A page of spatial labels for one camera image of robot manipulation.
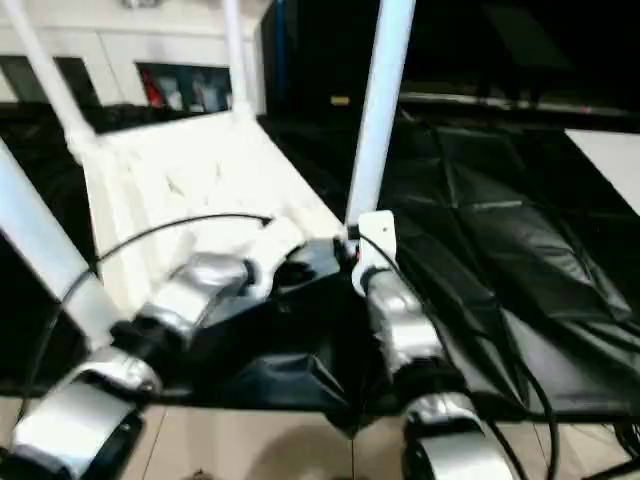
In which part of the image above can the white plastic table top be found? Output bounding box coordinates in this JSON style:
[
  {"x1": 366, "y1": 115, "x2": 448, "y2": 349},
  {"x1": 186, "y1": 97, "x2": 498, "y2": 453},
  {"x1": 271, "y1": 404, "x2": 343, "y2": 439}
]
[{"x1": 68, "y1": 109, "x2": 352, "y2": 347}]

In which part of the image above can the black work mat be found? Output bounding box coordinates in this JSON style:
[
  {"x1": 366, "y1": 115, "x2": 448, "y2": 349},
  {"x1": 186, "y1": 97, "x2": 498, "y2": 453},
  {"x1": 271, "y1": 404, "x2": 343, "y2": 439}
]
[{"x1": 0, "y1": 97, "x2": 640, "y2": 437}]

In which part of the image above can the black case with gold label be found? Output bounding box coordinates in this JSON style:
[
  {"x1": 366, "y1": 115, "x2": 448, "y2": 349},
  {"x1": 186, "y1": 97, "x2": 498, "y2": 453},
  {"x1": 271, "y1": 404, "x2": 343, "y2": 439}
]
[{"x1": 258, "y1": 0, "x2": 407, "y2": 122}]

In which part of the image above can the dark metal rod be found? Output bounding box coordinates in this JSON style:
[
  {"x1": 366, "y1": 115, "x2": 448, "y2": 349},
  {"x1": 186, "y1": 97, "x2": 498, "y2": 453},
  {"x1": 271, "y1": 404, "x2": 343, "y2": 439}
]
[{"x1": 398, "y1": 91, "x2": 640, "y2": 120}]

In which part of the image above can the white flat board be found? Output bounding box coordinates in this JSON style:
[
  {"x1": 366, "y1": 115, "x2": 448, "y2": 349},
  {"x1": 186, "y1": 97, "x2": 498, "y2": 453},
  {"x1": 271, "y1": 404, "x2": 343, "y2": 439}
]
[{"x1": 563, "y1": 127, "x2": 640, "y2": 217}]

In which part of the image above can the white glass-door cabinet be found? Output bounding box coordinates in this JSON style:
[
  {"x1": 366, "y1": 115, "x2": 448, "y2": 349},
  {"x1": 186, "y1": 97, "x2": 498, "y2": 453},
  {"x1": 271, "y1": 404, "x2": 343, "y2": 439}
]
[{"x1": 0, "y1": 0, "x2": 267, "y2": 120}]

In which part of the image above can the black metal stand leg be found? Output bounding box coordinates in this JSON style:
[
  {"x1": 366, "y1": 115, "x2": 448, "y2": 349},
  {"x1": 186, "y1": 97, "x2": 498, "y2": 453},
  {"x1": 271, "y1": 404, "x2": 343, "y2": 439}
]
[{"x1": 588, "y1": 458, "x2": 640, "y2": 477}]

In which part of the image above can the black left wrist camera cable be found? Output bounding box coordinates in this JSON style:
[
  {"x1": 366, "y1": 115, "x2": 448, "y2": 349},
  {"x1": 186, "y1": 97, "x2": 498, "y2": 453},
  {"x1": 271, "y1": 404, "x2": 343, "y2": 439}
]
[{"x1": 18, "y1": 212, "x2": 276, "y2": 417}]

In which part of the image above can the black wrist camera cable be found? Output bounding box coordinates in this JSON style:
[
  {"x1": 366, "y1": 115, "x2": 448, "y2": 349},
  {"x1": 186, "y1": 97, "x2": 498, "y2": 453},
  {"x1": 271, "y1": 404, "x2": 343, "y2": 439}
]
[
  {"x1": 356, "y1": 233, "x2": 562, "y2": 480},
  {"x1": 18, "y1": 212, "x2": 276, "y2": 417}
]

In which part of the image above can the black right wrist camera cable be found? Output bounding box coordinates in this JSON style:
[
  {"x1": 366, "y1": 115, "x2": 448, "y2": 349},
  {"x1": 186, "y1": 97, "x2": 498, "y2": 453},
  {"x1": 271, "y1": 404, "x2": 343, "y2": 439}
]
[{"x1": 356, "y1": 233, "x2": 562, "y2": 480}]

